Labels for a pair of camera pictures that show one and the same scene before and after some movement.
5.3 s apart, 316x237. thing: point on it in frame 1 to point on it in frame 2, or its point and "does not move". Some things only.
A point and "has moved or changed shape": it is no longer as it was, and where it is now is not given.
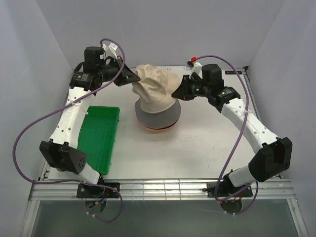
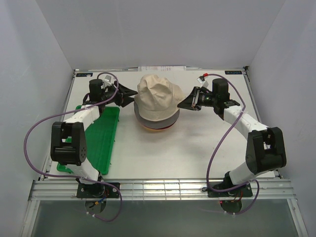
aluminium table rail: x=66 y=189 does not move
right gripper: x=182 y=92 to x=192 y=101
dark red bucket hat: x=164 y=128 does not move
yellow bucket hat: x=154 y=131 does not move
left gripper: x=129 y=76 to x=122 y=100
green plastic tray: x=97 y=137 does not move
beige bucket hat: x=155 y=88 has moved or changed shape
